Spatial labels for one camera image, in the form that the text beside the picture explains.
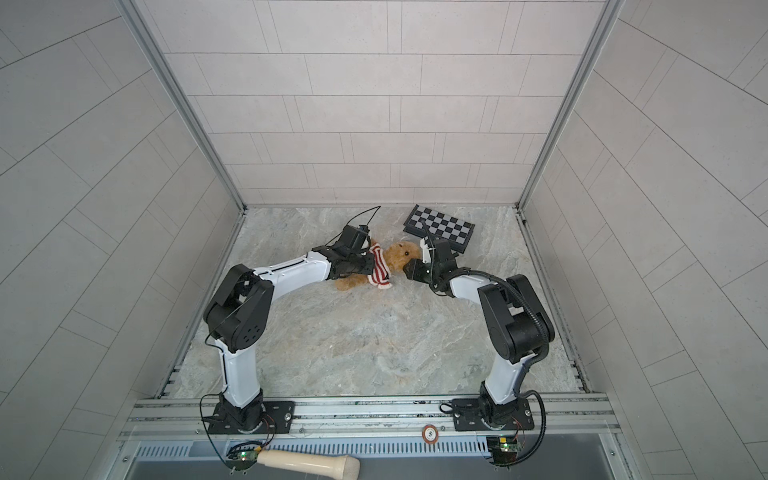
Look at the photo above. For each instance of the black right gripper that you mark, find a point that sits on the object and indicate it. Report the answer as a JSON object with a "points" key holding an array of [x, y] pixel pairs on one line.
{"points": [[415, 270]]}

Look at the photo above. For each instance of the right green circuit board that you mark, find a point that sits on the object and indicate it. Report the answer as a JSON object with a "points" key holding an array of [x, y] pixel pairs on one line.
{"points": [[503, 450]]}

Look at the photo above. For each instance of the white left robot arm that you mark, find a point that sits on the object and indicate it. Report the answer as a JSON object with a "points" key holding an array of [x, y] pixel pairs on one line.
{"points": [[237, 316]]}

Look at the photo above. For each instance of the round red sticker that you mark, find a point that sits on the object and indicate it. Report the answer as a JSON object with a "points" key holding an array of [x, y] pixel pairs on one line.
{"points": [[430, 434]]}

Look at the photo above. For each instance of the left green circuit board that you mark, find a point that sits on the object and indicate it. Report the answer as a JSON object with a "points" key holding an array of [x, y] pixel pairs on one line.
{"points": [[244, 455]]}

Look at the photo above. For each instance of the folded black chess board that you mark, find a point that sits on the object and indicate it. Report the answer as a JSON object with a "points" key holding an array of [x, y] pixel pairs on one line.
{"points": [[422, 221]]}

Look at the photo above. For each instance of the aluminium corner profile left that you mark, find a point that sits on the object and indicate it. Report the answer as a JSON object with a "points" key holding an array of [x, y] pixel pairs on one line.
{"points": [[143, 36]]}

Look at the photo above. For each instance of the green circuit board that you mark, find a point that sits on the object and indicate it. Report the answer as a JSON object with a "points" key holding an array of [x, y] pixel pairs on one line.
{"points": [[503, 450], [244, 455]]}

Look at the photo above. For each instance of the aluminium corner profile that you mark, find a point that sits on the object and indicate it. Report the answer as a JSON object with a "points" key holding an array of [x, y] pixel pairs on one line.
{"points": [[143, 36], [601, 31]]}

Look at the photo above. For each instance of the aluminium corner profile right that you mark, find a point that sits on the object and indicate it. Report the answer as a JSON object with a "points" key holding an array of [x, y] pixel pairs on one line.
{"points": [[601, 31]]}

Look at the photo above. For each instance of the brown teddy bear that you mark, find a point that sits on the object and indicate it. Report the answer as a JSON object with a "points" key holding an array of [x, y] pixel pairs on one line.
{"points": [[387, 262]]}

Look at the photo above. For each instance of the red white striped knit sweater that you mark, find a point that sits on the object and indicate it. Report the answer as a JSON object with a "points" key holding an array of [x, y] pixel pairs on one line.
{"points": [[380, 276]]}

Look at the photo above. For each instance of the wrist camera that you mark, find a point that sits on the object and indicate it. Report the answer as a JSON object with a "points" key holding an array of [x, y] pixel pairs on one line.
{"points": [[359, 235], [426, 250]]}

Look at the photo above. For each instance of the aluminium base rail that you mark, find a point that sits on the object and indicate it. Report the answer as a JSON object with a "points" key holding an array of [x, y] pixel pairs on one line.
{"points": [[363, 427]]}

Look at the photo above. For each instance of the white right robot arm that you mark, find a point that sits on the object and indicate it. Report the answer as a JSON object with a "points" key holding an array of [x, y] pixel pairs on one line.
{"points": [[518, 327]]}

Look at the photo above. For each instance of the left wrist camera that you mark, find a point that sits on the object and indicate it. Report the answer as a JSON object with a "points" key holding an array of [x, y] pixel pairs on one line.
{"points": [[359, 235]]}

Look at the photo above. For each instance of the beige wooden handle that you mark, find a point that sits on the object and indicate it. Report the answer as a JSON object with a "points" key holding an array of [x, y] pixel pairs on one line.
{"points": [[334, 467]]}

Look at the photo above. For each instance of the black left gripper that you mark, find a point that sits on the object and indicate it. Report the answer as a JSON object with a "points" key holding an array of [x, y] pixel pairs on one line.
{"points": [[369, 266]]}

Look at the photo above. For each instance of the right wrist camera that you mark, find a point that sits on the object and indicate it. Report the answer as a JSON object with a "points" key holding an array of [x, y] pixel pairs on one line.
{"points": [[426, 250]]}

